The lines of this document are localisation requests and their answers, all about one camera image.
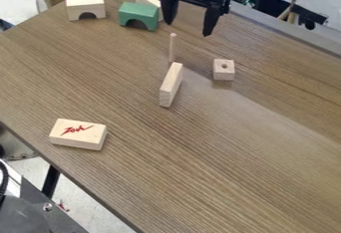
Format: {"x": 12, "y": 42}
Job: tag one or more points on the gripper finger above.
{"x": 168, "y": 8}
{"x": 210, "y": 19}

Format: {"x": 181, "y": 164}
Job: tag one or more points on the green arch block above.
{"x": 138, "y": 16}

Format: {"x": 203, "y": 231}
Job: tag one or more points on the wood stick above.
{"x": 172, "y": 47}

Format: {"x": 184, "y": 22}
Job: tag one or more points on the natural wood arch block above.
{"x": 86, "y": 6}

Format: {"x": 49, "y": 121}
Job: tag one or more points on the square wood block with hole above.
{"x": 224, "y": 69}

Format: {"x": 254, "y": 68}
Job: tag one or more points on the small plain wood block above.
{"x": 149, "y": 0}

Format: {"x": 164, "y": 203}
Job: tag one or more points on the wood block with red mark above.
{"x": 78, "y": 134}

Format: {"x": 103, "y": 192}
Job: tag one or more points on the plain rectangular wood block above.
{"x": 171, "y": 83}

